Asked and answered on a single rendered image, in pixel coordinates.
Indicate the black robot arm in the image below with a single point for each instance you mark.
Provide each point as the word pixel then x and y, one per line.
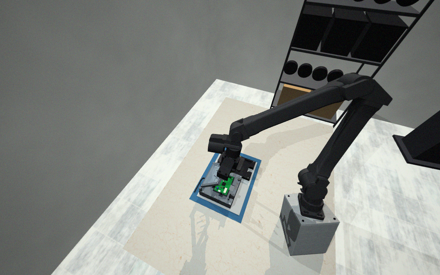
pixel 367 98

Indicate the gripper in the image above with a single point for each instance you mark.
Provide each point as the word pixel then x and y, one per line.
pixel 241 161

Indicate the green circuit board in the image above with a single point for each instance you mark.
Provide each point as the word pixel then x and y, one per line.
pixel 224 186

